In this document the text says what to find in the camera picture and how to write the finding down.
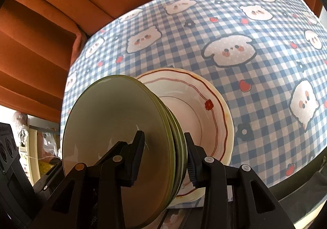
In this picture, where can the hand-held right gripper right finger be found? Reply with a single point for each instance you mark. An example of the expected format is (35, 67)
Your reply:
(193, 167)

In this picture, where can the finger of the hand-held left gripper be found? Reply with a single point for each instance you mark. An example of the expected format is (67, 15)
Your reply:
(48, 175)

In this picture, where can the yellow package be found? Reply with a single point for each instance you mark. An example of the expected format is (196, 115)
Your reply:
(46, 167)

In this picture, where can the scalloped yellow floral plate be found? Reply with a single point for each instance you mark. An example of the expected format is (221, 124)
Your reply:
(230, 129)

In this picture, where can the blue checked printed tablecloth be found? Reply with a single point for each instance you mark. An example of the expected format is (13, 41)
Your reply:
(178, 65)

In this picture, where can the clear plastic bag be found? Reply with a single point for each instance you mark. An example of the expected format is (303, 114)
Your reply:
(21, 121)

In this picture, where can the orange curtain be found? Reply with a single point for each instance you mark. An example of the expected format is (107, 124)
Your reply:
(38, 53)

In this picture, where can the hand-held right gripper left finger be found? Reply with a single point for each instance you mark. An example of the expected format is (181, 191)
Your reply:
(134, 157)

